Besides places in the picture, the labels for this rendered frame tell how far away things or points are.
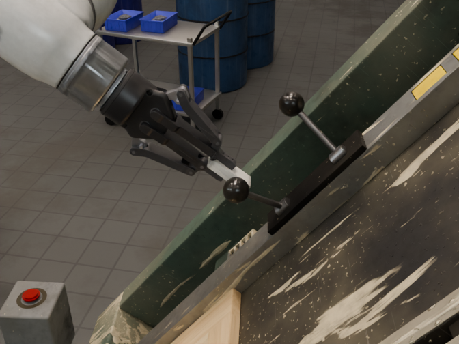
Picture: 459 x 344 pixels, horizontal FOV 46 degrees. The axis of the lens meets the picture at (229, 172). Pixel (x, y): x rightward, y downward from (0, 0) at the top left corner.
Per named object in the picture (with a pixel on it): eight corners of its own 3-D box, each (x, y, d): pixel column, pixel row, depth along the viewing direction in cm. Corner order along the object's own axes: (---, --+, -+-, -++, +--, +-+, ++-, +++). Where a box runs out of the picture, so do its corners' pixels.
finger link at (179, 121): (152, 105, 77) (158, 98, 76) (215, 149, 80) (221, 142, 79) (147, 117, 73) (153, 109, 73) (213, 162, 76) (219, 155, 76)
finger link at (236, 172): (211, 153, 80) (214, 149, 79) (248, 179, 82) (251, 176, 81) (210, 163, 77) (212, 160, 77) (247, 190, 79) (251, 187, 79)
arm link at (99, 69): (70, 74, 78) (105, 99, 80) (48, 99, 70) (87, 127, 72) (103, 26, 74) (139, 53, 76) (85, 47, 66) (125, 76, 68)
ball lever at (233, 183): (276, 207, 86) (214, 185, 78) (292, 192, 85) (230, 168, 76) (285, 225, 84) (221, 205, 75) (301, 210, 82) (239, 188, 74)
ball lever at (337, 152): (339, 167, 81) (279, 103, 83) (357, 150, 79) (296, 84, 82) (332, 171, 77) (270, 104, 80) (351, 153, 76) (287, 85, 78)
